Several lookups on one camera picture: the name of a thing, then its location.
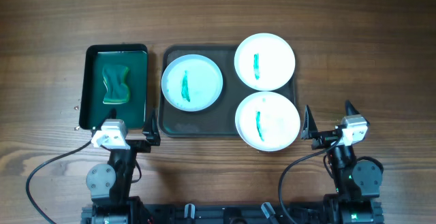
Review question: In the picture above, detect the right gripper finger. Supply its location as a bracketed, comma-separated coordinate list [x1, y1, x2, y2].
[300, 105, 318, 140]
[345, 100, 359, 116]

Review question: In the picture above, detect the green yellow sponge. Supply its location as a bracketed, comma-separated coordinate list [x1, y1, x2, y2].
[102, 65, 131, 105]

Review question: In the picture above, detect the white plate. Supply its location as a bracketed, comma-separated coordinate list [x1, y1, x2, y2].
[234, 33, 296, 91]
[161, 54, 223, 112]
[235, 91, 300, 152]

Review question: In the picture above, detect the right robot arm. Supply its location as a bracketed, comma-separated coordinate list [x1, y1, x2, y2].
[301, 101, 384, 223]

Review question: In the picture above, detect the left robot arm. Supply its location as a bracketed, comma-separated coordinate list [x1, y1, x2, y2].
[81, 109, 161, 224]

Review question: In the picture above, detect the dark green water tray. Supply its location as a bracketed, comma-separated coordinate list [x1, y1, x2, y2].
[79, 44, 149, 130]

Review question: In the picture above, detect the dark brown serving tray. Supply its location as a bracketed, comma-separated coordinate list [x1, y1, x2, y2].
[157, 44, 298, 138]

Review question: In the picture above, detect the right black cable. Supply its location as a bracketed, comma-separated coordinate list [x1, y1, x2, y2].
[277, 133, 343, 224]

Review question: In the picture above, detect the black cable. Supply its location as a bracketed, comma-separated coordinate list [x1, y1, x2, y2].
[25, 140, 93, 224]
[277, 133, 343, 224]

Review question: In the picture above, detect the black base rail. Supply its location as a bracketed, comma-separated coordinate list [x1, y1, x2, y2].
[80, 202, 384, 224]

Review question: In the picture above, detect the left black cable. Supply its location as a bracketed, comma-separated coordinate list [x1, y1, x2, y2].
[25, 140, 93, 224]

